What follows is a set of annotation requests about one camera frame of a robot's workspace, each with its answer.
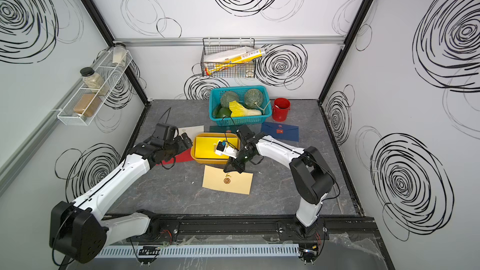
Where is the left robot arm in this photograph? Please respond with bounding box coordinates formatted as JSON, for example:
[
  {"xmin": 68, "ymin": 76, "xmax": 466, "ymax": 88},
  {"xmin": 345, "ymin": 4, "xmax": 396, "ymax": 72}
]
[{"xmin": 49, "ymin": 123, "xmax": 193, "ymax": 264}]

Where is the yellow envelope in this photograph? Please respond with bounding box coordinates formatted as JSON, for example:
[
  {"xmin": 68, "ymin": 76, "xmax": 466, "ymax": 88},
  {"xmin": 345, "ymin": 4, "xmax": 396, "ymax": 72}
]
[{"xmin": 193, "ymin": 136, "xmax": 228, "ymax": 160}]

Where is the white wire wall shelf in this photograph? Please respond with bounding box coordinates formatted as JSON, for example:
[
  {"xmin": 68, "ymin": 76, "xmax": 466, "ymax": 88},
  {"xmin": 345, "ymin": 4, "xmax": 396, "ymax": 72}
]
[{"xmin": 57, "ymin": 47, "xmax": 133, "ymax": 126}]

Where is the yellow foil roll box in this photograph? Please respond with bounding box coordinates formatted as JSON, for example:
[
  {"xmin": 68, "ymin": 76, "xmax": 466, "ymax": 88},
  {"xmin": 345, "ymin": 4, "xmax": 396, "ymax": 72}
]
[{"xmin": 203, "ymin": 49, "xmax": 266, "ymax": 76}]

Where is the teal plastic basket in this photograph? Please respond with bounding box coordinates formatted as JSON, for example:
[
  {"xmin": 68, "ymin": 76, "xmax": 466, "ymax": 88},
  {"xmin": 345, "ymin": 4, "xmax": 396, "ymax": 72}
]
[{"xmin": 209, "ymin": 86, "xmax": 273, "ymax": 126}]

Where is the white slotted cable duct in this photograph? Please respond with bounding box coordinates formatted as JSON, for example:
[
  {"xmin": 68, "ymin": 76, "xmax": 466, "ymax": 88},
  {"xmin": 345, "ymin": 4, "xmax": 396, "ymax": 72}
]
[{"xmin": 96, "ymin": 244, "xmax": 300, "ymax": 259}]

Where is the beige envelope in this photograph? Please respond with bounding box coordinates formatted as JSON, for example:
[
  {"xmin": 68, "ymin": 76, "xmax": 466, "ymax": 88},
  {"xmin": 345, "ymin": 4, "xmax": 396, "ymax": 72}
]
[{"xmin": 202, "ymin": 165, "xmax": 254, "ymax": 195}]

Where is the white envelope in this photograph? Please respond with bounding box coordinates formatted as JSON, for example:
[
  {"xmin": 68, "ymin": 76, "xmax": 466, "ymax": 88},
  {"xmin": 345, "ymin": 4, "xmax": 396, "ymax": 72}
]
[{"xmin": 178, "ymin": 125, "xmax": 205, "ymax": 141}]

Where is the red envelope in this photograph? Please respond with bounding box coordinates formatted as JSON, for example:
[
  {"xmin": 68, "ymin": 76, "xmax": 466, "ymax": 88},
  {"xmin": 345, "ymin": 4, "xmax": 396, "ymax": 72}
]
[{"xmin": 162, "ymin": 149, "xmax": 194, "ymax": 165}]

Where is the yellow white cabbage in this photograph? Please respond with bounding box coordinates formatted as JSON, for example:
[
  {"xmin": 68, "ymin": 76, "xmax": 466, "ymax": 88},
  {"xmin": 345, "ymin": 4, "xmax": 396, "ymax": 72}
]
[{"xmin": 229, "ymin": 101, "xmax": 263, "ymax": 118}]

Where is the red cup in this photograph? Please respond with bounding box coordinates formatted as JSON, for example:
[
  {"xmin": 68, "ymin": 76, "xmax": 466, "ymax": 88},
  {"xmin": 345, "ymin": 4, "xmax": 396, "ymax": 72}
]
[{"xmin": 272, "ymin": 97, "xmax": 291, "ymax": 122}]

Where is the green melon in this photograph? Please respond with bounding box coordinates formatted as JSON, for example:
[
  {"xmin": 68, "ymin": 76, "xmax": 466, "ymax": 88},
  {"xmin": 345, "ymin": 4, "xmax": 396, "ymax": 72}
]
[
  {"xmin": 220, "ymin": 91, "xmax": 240, "ymax": 108},
  {"xmin": 244, "ymin": 88, "xmax": 265, "ymax": 109}
]

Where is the left green melon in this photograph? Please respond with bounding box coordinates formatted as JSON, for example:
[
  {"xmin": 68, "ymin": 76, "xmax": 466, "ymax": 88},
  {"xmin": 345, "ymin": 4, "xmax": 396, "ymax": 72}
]
[{"xmin": 220, "ymin": 91, "xmax": 240, "ymax": 108}]

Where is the clear lid jar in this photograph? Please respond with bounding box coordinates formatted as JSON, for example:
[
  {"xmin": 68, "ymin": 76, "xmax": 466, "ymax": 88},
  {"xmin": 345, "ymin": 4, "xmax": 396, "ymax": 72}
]
[{"xmin": 112, "ymin": 42, "xmax": 127, "ymax": 66}]

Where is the black wire wall basket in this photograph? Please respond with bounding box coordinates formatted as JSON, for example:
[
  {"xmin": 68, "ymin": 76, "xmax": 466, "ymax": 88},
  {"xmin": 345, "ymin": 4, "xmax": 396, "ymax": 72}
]
[{"xmin": 200, "ymin": 37, "xmax": 256, "ymax": 78}]

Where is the yellow storage box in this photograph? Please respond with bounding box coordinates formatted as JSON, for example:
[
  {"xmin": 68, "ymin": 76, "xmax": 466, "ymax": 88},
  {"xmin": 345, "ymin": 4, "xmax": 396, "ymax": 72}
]
[{"xmin": 191, "ymin": 132, "xmax": 240, "ymax": 165}]

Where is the white wrap box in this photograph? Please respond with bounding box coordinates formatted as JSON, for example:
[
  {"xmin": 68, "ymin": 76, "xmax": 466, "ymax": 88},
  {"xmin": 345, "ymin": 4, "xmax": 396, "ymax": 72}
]
[{"xmin": 203, "ymin": 46, "xmax": 255, "ymax": 63}]

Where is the right green melon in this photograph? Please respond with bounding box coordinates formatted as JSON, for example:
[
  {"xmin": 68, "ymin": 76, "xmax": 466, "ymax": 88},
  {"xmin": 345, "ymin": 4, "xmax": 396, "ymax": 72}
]
[{"xmin": 244, "ymin": 88, "xmax": 265, "ymax": 109}]

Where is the black lid spice jar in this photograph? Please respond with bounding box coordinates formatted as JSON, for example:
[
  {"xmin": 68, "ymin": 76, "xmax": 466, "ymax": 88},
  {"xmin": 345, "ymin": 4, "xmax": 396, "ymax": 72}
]
[{"xmin": 80, "ymin": 67, "xmax": 105, "ymax": 91}]

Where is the navy blue envelope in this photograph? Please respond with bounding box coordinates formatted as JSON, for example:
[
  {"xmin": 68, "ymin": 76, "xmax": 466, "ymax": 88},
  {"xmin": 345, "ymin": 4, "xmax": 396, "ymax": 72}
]
[{"xmin": 261, "ymin": 122, "xmax": 300, "ymax": 142}]

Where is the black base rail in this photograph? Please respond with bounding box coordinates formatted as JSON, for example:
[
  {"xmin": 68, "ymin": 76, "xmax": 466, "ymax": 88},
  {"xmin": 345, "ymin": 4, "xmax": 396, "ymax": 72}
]
[{"xmin": 126, "ymin": 215, "xmax": 378, "ymax": 243}]

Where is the green pepper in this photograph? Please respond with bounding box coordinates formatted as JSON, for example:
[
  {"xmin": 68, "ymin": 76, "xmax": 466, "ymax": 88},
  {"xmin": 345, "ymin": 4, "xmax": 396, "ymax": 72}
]
[{"xmin": 215, "ymin": 107, "xmax": 232, "ymax": 119}]

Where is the dark green envelope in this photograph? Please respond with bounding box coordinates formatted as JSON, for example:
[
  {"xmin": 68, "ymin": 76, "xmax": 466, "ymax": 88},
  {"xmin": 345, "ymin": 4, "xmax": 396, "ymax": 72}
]
[{"xmin": 208, "ymin": 125, "xmax": 239, "ymax": 134}]

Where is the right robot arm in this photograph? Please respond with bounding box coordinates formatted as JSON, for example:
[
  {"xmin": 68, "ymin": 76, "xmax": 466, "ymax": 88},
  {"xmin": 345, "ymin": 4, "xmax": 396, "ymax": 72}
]
[{"xmin": 215, "ymin": 125, "xmax": 336, "ymax": 229}]

